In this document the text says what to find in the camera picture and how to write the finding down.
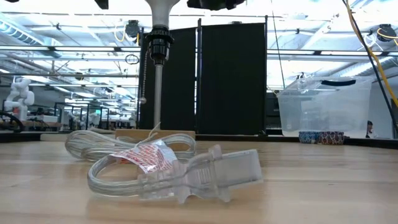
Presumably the black partition panel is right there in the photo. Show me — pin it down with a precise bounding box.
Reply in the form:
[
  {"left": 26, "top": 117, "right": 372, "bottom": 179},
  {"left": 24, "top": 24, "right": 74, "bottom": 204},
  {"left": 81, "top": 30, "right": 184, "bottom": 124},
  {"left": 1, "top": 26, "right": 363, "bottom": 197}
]
[
  {"left": 138, "top": 27, "right": 198, "bottom": 131},
  {"left": 196, "top": 18, "right": 269, "bottom": 136}
]

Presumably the blue patterned roll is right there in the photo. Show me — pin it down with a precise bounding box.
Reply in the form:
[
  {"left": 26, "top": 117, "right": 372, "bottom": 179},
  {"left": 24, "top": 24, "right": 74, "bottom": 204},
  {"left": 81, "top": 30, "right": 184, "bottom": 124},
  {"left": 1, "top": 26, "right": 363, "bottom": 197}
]
[{"left": 298, "top": 130, "right": 323, "bottom": 144}]

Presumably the white robot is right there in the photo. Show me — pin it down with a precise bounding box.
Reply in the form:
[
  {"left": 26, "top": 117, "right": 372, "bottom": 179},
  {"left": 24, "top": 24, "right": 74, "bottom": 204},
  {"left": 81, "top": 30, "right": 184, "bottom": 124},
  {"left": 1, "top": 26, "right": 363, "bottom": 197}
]
[{"left": 3, "top": 77, "right": 35, "bottom": 121}]

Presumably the black aluminium table frame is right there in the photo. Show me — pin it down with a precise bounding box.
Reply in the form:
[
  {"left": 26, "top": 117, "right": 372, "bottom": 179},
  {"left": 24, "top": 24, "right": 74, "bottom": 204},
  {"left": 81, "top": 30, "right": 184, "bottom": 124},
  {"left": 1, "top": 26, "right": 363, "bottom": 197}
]
[{"left": 0, "top": 130, "right": 398, "bottom": 149}]

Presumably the black curved tube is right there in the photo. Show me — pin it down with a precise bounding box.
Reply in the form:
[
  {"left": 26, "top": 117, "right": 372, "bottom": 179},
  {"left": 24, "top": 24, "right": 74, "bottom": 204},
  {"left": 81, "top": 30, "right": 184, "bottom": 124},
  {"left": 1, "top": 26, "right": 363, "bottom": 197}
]
[{"left": 0, "top": 111, "right": 24, "bottom": 133}]

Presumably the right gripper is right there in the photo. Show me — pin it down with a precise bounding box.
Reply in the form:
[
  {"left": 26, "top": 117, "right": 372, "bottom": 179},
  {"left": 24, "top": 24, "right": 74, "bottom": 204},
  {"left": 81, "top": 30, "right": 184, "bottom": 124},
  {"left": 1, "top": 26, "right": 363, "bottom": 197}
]
[{"left": 186, "top": 0, "right": 246, "bottom": 11}]

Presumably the thin black hanging cable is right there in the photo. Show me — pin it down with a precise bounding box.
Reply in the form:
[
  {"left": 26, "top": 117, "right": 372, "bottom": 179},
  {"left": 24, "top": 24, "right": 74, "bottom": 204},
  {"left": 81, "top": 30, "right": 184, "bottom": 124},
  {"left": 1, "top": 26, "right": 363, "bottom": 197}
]
[{"left": 271, "top": 0, "right": 285, "bottom": 91}]

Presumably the white flood lightbulb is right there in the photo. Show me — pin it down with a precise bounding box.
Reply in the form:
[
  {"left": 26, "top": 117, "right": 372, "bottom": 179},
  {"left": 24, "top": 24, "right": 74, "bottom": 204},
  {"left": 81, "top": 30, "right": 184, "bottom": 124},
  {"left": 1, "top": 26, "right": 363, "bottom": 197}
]
[{"left": 144, "top": 0, "right": 181, "bottom": 29}]

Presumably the ceiling cable reel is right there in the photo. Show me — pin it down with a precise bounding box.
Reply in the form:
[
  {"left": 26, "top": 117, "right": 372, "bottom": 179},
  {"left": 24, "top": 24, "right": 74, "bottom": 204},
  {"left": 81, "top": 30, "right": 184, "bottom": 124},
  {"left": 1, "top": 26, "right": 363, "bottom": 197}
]
[
  {"left": 125, "top": 19, "right": 141, "bottom": 39},
  {"left": 376, "top": 24, "right": 398, "bottom": 43}
]

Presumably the person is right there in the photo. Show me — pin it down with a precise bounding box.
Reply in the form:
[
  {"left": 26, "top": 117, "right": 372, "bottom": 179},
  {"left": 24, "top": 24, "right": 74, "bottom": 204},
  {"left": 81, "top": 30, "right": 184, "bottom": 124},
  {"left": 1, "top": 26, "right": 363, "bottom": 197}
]
[{"left": 366, "top": 120, "right": 379, "bottom": 139}]

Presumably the clear plastic storage bin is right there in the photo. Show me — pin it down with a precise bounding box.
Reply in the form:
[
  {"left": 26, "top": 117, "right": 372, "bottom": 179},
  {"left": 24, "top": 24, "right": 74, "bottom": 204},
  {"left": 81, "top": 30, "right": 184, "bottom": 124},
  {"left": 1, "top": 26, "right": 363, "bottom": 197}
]
[{"left": 276, "top": 76, "right": 373, "bottom": 138}]

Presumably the wooden base table lamp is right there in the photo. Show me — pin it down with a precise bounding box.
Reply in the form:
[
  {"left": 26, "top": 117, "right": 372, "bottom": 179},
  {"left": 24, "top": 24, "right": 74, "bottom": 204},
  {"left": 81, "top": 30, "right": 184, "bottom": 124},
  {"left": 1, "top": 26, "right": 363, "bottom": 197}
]
[{"left": 114, "top": 24, "right": 197, "bottom": 152}]

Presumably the clear lamp power cord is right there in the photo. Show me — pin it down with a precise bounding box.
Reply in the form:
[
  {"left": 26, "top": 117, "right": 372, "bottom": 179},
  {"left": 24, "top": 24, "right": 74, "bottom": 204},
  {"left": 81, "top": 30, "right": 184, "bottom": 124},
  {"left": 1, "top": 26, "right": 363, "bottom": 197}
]
[{"left": 64, "top": 129, "right": 264, "bottom": 205}]

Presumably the red white warning tag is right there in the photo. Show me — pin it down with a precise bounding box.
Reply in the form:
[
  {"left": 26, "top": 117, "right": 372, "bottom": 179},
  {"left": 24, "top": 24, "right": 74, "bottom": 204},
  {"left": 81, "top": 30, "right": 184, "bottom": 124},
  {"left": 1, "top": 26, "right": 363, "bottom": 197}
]
[{"left": 109, "top": 139, "right": 178, "bottom": 174}]

